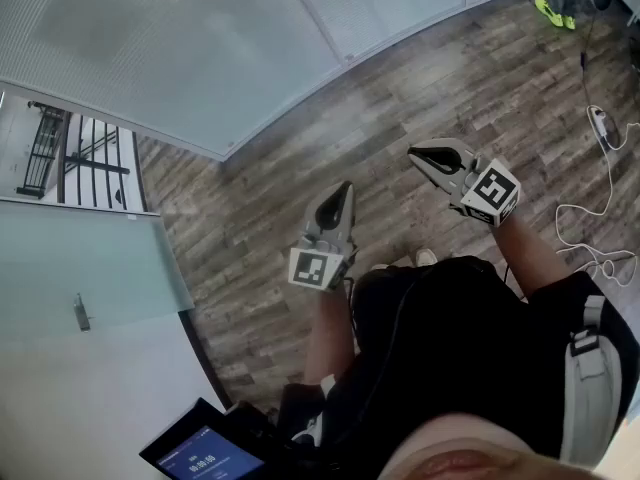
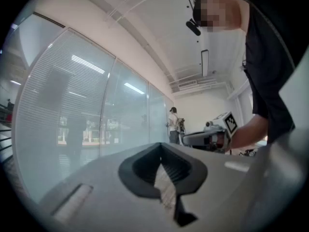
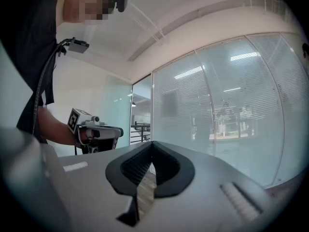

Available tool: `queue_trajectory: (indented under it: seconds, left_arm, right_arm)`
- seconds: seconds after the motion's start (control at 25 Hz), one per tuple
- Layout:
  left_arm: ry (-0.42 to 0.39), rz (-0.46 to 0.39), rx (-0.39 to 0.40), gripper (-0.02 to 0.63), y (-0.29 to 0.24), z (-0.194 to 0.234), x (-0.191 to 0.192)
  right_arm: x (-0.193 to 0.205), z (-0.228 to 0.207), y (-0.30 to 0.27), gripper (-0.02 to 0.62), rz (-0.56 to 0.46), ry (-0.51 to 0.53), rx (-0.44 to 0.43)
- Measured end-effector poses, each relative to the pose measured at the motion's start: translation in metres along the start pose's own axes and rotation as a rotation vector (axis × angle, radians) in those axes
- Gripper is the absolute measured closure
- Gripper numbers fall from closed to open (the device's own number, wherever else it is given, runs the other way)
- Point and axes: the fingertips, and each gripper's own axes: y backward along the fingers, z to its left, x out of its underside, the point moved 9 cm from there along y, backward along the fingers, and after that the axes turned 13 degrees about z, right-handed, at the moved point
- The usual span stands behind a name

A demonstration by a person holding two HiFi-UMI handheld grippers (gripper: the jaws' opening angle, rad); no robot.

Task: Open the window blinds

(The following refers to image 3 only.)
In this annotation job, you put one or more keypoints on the white ceiling pipes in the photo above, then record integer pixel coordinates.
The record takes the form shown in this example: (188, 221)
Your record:
(149, 25)

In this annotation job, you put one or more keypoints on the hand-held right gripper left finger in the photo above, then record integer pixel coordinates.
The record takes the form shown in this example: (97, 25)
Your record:
(96, 192)

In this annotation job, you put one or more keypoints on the person's left hand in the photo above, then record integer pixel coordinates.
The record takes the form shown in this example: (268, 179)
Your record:
(84, 136)

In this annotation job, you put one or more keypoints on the black metal railing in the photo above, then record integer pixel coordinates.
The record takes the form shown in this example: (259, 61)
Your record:
(141, 133)

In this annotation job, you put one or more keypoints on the person's black shirt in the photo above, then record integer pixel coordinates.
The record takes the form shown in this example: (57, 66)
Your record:
(26, 45)

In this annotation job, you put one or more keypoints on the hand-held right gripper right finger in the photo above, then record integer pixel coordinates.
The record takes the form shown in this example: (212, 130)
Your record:
(193, 202)

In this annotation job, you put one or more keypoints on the person's head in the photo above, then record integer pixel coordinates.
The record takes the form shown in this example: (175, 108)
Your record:
(79, 4)

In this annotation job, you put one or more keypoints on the grey chest-mounted box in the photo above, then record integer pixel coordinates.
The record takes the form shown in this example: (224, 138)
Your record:
(77, 45)

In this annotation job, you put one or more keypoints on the glass door panel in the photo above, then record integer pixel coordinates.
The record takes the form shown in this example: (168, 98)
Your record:
(142, 110)

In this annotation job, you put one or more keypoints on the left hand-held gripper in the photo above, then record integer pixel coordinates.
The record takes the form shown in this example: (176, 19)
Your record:
(106, 132)

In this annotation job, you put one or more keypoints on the person's left forearm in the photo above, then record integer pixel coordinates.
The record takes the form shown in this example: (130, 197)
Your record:
(55, 127)

